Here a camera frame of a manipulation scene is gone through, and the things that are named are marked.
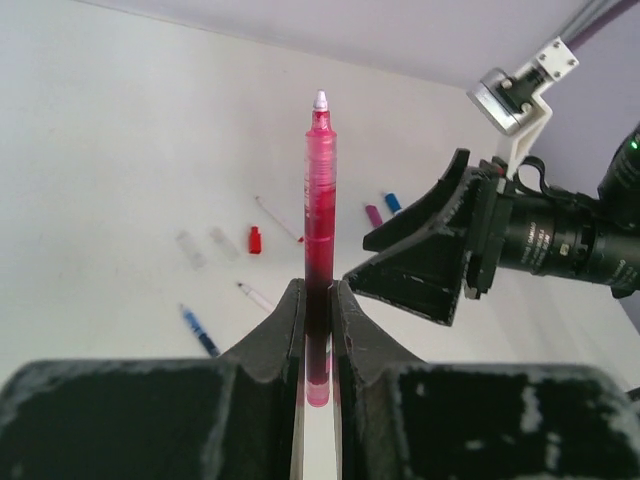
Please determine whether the white pen blue print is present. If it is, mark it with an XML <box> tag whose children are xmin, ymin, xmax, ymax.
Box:
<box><xmin>179</xmin><ymin>304</ymin><xmax>221</xmax><ymax>358</ymax></box>

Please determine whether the thin red tipped refill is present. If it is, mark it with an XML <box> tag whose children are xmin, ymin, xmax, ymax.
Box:
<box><xmin>255</xmin><ymin>196</ymin><xmax>304</xmax><ymax>243</ymax></box>

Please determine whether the white marker blue end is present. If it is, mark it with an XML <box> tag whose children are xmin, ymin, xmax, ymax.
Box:
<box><xmin>383</xmin><ymin>192</ymin><xmax>402</xmax><ymax>216</ymax></box>

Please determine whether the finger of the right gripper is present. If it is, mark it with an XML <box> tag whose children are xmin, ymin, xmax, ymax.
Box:
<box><xmin>343</xmin><ymin>172</ymin><xmax>473</xmax><ymax>326</ymax></box>
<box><xmin>362</xmin><ymin>148</ymin><xmax>470</xmax><ymax>253</ymax></box>

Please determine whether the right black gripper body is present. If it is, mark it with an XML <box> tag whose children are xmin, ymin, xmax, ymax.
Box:
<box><xmin>464</xmin><ymin>157</ymin><xmax>512</xmax><ymax>300</ymax></box>

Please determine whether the red pen cap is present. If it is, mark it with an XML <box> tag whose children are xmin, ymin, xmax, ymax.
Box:
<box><xmin>248</xmin><ymin>226</ymin><xmax>262</xmax><ymax>255</ymax></box>

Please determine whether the clear pen cap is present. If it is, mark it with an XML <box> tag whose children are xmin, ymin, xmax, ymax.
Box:
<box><xmin>209</xmin><ymin>227</ymin><xmax>239</xmax><ymax>261</ymax></box>
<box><xmin>176</xmin><ymin>230</ymin><xmax>207</xmax><ymax>270</ymax></box>

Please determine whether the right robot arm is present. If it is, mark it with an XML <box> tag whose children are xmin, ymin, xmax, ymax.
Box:
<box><xmin>345</xmin><ymin>132</ymin><xmax>639</xmax><ymax>326</ymax></box>

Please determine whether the thin white red pen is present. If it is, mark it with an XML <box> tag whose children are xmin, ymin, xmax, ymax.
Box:
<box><xmin>236</xmin><ymin>282</ymin><xmax>275</xmax><ymax>313</ymax></box>

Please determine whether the pink white pen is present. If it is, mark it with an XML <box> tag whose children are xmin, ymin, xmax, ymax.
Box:
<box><xmin>364</xmin><ymin>204</ymin><xmax>383</xmax><ymax>229</ymax></box>

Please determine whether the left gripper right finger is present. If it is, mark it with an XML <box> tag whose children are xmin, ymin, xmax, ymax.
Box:
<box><xmin>330</xmin><ymin>281</ymin><xmax>639</xmax><ymax>479</ymax></box>

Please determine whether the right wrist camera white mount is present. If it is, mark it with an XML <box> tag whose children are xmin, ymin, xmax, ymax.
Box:
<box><xmin>467</xmin><ymin>37</ymin><xmax>579</xmax><ymax>178</ymax></box>

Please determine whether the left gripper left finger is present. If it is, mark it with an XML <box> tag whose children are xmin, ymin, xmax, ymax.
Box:
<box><xmin>1</xmin><ymin>279</ymin><xmax>306</xmax><ymax>479</ymax></box>

